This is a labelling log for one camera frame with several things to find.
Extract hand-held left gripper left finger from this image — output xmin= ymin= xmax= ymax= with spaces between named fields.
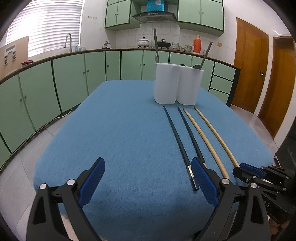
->
xmin=26 ymin=158 xmax=105 ymax=241

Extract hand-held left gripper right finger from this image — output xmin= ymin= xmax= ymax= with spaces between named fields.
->
xmin=191 ymin=157 xmax=271 ymax=241

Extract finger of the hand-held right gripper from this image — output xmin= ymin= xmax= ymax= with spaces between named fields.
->
xmin=239 ymin=163 xmax=294 ymax=179
xmin=232 ymin=167 xmax=287 ymax=194

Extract bamboo chopstick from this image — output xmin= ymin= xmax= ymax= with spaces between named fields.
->
xmin=194 ymin=106 xmax=240 ymax=168
xmin=183 ymin=108 xmax=230 ymax=179

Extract dark blue chopstick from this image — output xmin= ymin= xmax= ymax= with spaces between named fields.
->
xmin=163 ymin=106 xmax=199 ymax=193
xmin=177 ymin=106 xmax=207 ymax=169

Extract white two-compartment utensil holder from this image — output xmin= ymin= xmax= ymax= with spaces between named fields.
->
xmin=154 ymin=62 xmax=204 ymax=106

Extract grey chopstick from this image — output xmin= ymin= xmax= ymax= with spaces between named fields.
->
xmin=154 ymin=28 xmax=160 ymax=63
xmin=199 ymin=42 xmax=213 ymax=69

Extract dark cloth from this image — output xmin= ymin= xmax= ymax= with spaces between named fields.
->
xmin=275 ymin=128 xmax=296 ymax=168

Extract blue felt mat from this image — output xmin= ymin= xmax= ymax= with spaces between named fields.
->
xmin=33 ymin=80 xmax=276 ymax=241

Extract wooden door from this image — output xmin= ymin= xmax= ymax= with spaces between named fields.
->
xmin=257 ymin=35 xmax=296 ymax=140
xmin=231 ymin=17 xmax=270 ymax=114

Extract green base cabinets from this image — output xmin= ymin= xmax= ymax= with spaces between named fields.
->
xmin=0 ymin=49 xmax=241 ymax=168

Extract orange thermos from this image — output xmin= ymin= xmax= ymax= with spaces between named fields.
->
xmin=193 ymin=35 xmax=201 ymax=55

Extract black wok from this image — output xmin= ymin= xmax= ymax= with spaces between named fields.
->
xmin=157 ymin=39 xmax=172 ymax=49

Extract brown cardboard board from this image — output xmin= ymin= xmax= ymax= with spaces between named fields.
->
xmin=0 ymin=36 xmax=29 ymax=80

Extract steel kitchen faucet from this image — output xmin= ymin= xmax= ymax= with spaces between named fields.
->
xmin=63 ymin=33 xmax=73 ymax=52

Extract white lidded pot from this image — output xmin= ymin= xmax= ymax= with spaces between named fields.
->
xmin=137 ymin=37 xmax=151 ymax=48

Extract white window blind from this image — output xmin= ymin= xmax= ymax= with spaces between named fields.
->
xmin=5 ymin=0 xmax=85 ymax=57

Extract black range hood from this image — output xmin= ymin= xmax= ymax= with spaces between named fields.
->
xmin=132 ymin=11 xmax=177 ymax=23

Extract blue box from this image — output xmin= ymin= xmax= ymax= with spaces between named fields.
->
xmin=146 ymin=0 xmax=165 ymax=12

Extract green wall cabinets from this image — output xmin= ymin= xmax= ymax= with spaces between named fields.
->
xmin=105 ymin=0 xmax=225 ymax=37

